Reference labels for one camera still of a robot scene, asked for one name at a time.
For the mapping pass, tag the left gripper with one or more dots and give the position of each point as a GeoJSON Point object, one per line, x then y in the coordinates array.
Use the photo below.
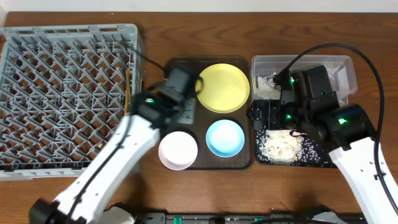
{"type": "Point", "coordinates": [189, 109]}

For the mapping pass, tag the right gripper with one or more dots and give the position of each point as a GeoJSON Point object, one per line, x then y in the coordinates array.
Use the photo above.
{"type": "Point", "coordinates": [259, 113]}

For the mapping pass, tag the pink bowl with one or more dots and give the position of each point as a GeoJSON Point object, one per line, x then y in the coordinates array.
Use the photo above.
{"type": "Point", "coordinates": [178, 150]}

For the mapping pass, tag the yellow plate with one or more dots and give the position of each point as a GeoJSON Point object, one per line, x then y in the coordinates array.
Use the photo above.
{"type": "Point", "coordinates": [222, 88]}

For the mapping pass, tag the blue bowl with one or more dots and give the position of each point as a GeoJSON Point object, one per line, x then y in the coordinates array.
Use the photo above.
{"type": "Point", "coordinates": [225, 138]}

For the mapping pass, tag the wooden chopstick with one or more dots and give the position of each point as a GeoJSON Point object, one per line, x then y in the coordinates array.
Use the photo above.
{"type": "Point", "coordinates": [126, 106]}
{"type": "Point", "coordinates": [128, 84]}

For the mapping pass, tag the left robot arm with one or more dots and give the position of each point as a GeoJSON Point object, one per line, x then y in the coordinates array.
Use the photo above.
{"type": "Point", "coordinates": [84, 201]}

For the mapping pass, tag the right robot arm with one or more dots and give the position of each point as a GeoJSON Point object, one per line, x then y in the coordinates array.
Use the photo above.
{"type": "Point", "coordinates": [309, 109]}

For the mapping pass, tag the black waste tray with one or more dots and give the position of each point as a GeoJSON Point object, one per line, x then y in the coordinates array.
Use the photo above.
{"type": "Point", "coordinates": [276, 145]}

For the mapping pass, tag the crumpled white tissue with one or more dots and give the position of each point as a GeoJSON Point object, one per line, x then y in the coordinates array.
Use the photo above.
{"type": "Point", "coordinates": [266, 88]}

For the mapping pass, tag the rice and nut scraps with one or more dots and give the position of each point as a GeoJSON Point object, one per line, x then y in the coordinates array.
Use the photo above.
{"type": "Point", "coordinates": [286, 148]}

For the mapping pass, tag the dark brown serving tray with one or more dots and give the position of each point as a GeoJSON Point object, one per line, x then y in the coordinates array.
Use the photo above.
{"type": "Point", "coordinates": [204, 118]}

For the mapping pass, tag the clear plastic bin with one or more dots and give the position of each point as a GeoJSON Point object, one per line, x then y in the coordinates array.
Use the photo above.
{"type": "Point", "coordinates": [339, 67]}

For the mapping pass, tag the grey dish rack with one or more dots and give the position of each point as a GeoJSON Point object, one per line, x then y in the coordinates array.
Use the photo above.
{"type": "Point", "coordinates": [63, 94]}

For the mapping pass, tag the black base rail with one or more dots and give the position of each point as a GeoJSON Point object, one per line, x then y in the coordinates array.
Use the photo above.
{"type": "Point", "coordinates": [120, 213]}

